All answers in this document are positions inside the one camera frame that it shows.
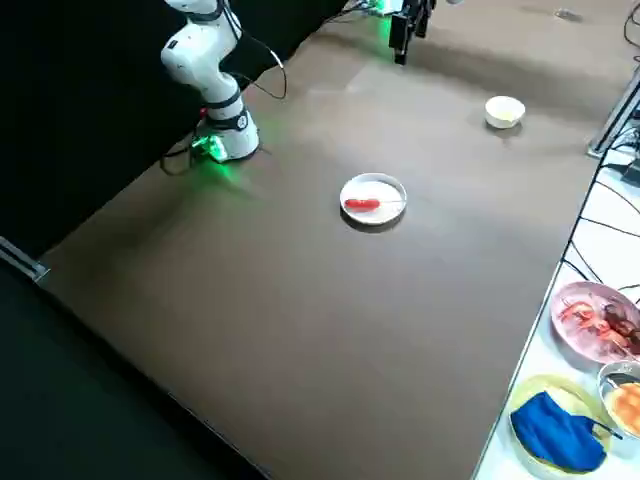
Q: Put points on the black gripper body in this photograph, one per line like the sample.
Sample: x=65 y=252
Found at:
x=417 y=5

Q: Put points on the white oil pot clear base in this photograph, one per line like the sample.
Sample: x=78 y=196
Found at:
x=567 y=14

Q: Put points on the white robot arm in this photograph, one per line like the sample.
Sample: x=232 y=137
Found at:
x=200 y=55

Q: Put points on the white bowl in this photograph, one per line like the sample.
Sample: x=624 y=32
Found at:
x=505 y=107

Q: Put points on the metal bowl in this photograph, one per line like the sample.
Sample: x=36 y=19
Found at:
x=612 y=372

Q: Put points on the white round plate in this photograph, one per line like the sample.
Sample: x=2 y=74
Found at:
x=370 y=187

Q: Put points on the red sausage on skewer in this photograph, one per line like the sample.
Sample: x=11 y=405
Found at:
x=360 y=204

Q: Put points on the red cooked shrimp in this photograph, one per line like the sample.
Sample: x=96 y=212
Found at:
x=580 y=315

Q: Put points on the pink plate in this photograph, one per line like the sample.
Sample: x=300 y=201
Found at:
x=567 y=330

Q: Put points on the yellow plate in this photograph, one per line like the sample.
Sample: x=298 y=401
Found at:
x=550 y=385

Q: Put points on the blue cloth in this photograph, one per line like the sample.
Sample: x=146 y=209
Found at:
x=555 y=435

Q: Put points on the orange bread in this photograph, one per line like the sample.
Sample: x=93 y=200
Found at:
x=627 y=402

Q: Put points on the aluminium upright post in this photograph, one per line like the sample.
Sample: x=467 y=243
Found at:
x=617 y=107

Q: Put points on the aluminium frame profile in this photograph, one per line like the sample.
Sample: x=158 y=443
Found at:
x=25 y=264

